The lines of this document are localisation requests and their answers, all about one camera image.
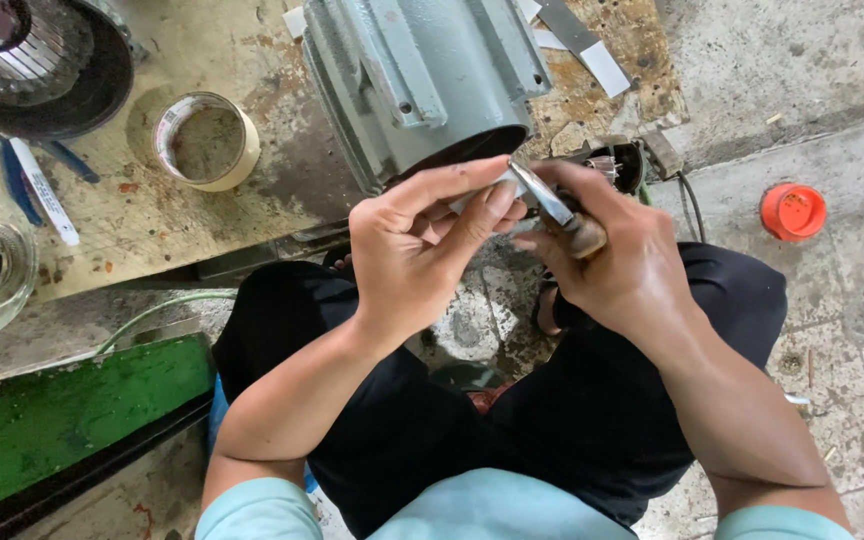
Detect person's left hand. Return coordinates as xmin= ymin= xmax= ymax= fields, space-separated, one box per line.
xmin=348 ymin=155 xmax=531 ymax=344

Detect person's right hand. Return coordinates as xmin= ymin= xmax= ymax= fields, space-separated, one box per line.
xmin=510 ymin=159 xmax=697 ymax=344

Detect white insulation paper strip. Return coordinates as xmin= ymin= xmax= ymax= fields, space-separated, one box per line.
xmin=447 ymin=171 xmax=531 ymax=217

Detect wooden handled knife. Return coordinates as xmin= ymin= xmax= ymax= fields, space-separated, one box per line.
xmin=507 ymin=156 xmax=609 ymax=261

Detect person's foot in sandal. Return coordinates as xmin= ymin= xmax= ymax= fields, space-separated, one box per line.
xmin=531 ymin=268 xmax=567 ymax=338

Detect small dark motor part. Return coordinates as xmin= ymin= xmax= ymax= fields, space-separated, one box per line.
xmin=563 ymin=135 xmax=684 ymax=198

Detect orange plastic cap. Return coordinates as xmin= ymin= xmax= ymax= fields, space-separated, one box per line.
xmin=759 ymin=183 xmax=828 ymax=243

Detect grey electric motor housing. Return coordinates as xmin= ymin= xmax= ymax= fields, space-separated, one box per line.
xmin=302 ymin=0 xmax=555 ymax=198

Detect beige masking tape roll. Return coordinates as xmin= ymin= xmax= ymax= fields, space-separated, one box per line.
xmin=150 ymin=91 xmax=261 ymax=193

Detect grey and white paper strip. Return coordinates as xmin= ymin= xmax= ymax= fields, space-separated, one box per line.
xmin=534 ymin=0 xmax=633 ymax=99

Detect blue plastic stool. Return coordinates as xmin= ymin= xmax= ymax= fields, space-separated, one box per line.
xmin=207 ymin=373 xmax=232 ymax=456

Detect white paper sheet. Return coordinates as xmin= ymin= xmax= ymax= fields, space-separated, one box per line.
xmin=516 ymin=0 xmax=570 ymax=52

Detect small white paper piece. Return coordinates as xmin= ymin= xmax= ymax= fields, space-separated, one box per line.
xmin=282 ymin=5 xmax=308 ymax=41

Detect person's light blue shirt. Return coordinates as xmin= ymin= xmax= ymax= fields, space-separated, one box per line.
xmin=194 ymin=467 xmax=857 ymax=540

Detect white marker pen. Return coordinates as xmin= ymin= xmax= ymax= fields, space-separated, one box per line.
xmin=8 ymin=136 xmax=81 ymax=248

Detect dark motor stator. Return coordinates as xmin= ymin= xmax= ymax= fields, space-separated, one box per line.
xmin=0 ymin=0 xmax=150 ymax=142

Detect black cable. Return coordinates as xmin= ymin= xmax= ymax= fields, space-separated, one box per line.
xmin=674 ymin=170 xmax=708 ymax=244

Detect blue handled pliers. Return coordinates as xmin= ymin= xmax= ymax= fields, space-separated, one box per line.
xmin=0 ymin=133 xmax=102 ymax=228

